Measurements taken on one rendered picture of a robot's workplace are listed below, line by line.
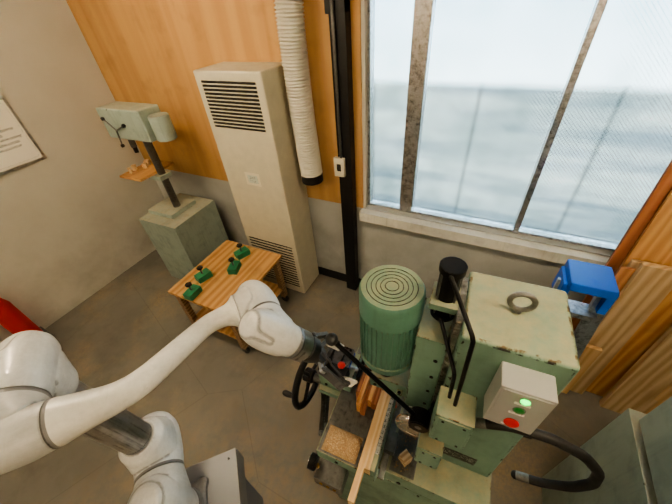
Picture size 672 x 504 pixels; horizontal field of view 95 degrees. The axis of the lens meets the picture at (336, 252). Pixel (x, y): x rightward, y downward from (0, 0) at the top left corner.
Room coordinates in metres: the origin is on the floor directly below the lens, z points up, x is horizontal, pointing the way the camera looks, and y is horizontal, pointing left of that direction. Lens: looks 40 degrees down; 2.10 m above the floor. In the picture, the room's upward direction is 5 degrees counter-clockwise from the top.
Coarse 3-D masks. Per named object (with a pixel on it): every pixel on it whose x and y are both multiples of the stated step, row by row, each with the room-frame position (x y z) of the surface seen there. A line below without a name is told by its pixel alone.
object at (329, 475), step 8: (320, 464) 0.41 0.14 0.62; (328, 464) 0.41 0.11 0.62; (320, 472) 0.39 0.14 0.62; (328, 472) 0.38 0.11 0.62; (336, 472) 0.38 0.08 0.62; (344, 472) 0.38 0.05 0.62; (320, 480) 0.36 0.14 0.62; (328, 480) 0.36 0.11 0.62; (336, 480) 0.35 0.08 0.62; (344, 480) 0.35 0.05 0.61; (328, 488) 0.34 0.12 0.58; (336, 488) 0.33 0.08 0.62
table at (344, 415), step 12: (360, 348) 0.76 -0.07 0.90; (336, 396) 0.57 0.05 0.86; (348, 396) 0.55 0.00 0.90; (336, 408) 0.51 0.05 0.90; (348, 408) 0.51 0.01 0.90; (336, 420) 0.47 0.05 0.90; (348, 420) 0.47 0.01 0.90; (360, 420) 0.46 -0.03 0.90; (324, 432) 0.43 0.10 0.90; (360, 432) 0.42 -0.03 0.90; (324, 456) 0.37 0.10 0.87; (336, 456) 0.35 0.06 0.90; (360, 456) 0.35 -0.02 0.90; (348, 468) 0.33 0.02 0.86; (372, 480) 0.29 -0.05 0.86
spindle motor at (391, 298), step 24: (360, 288) 0.56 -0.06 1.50; (384, 288) 0.55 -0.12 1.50; (408, 288) 0.54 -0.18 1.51; (360, 312) 0.54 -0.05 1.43; (384, 312) 0.47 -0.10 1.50; (408, 312) 0.47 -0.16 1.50; (360, 336) 0.55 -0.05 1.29; (384, 336) 0.48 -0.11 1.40; (408, 336) 0.48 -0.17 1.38; (384, 360) 0.47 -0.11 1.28; (408, 360) 0.49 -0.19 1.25
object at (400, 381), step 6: (372, 372) 0.55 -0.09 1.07; (408, 372) 0.54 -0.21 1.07; (378, 378) 0.53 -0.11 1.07; (384, 378) 0.53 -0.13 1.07; (390, 378) 0.52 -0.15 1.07; (396, 378) 0.52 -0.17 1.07; (402, 378) 0.52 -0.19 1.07; (408, 378) 0.52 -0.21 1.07; (372, 384) 0.54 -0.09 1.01; (390, 384) 0.51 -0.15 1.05; (396, 384) 0.50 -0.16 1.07; (402, 384) 0.50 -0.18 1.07; (396, 390) 0.50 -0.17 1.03; (402, 390) 0.49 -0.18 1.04
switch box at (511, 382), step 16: (512, 368) 0.31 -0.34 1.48; (496, 384) 0.30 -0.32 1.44; (512, 384) 0.28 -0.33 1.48; (528, 384) 0.28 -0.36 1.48; (544, 384) 0.28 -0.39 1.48; (496, 400) 0.28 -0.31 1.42; (512, 400) 0.27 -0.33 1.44; (544, 400) 0.25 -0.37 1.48; (496, 416) 0.27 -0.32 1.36; (512, 416) 0.26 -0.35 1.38; (528, 416) 0.25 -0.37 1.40; (544, 416) 0.24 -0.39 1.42; (528, 432) 0.24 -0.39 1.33
